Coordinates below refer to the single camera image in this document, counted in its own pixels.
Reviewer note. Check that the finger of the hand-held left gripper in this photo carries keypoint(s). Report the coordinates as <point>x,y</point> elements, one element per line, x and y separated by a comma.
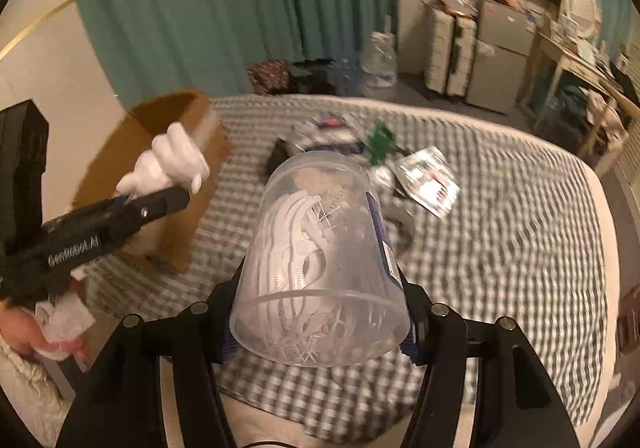
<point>160,203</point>

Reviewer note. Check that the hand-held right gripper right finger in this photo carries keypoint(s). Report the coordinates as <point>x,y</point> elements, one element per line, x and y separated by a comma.
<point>421,313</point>

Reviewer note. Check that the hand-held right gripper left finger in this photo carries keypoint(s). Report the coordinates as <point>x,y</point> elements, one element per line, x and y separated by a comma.
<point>220,308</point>

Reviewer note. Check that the white glove-shaped figurine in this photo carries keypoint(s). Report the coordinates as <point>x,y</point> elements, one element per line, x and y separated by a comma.
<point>165,163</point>

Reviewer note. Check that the cardboard box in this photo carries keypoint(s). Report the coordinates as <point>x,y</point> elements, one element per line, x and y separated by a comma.
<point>115,153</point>

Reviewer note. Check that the clear plastic jar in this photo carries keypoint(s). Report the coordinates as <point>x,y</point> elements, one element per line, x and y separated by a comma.
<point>320,248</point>

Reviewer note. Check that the person's left hand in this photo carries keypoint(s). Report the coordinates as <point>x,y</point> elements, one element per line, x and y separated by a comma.
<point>20,335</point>

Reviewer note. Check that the grey checkered blanket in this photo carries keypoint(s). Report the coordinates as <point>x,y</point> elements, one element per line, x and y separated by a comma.
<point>500,238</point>

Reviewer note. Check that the cream knit fabric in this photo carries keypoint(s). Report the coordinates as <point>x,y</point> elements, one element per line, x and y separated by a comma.
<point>25,393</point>

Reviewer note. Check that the patterned bag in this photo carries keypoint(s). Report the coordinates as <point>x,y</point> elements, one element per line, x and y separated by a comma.
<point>270,76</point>

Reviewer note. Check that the black and white package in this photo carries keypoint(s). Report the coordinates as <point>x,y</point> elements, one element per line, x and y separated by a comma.
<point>327,133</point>

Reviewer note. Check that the large clear water bottle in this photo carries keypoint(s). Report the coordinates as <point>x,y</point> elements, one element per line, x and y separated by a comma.
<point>379,61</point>

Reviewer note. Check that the grey mini fridge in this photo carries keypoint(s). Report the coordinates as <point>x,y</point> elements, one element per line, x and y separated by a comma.
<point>500,63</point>

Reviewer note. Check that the blue clothing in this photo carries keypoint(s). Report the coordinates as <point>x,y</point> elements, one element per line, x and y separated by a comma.
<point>575,101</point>

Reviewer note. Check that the white suitcase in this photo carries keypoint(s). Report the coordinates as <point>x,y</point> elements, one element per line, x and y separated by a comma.
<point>450,51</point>

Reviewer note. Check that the cream dressing table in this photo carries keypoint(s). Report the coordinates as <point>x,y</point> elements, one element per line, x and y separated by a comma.
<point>565,61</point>

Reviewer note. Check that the white oval mirror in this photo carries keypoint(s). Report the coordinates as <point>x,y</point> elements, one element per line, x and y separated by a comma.
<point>580,3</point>

